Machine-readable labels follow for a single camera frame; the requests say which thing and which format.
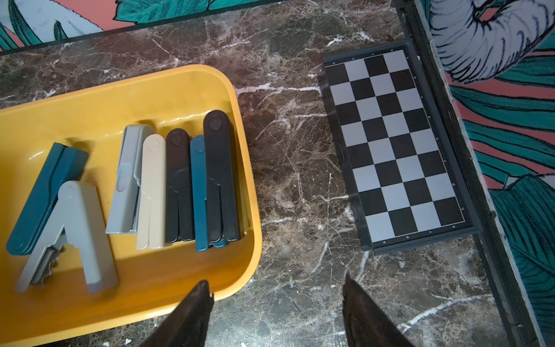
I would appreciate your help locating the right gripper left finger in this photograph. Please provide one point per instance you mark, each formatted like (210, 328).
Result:
(188, 324)

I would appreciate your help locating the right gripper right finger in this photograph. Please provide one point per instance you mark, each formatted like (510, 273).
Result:
(365, 323)

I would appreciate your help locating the black pliers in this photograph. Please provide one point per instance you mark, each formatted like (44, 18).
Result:
(222, 205)
(179, 205)

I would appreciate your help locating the beige pliers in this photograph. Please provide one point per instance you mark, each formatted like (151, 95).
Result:
(151, 223)

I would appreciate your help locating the grey pliers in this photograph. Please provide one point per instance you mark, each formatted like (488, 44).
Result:
(125, 203)
(77, 220)

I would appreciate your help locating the yellow plastic storage tray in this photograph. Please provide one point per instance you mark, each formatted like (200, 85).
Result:
(151, 282)

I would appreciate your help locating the mint green pliers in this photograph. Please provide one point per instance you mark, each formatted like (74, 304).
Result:
(242, 206)

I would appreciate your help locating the black white checkerboard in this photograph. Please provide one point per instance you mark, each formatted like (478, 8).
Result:
(401, 173)

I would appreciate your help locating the black frame post right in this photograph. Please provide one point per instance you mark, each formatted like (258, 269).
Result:
(507, 287)

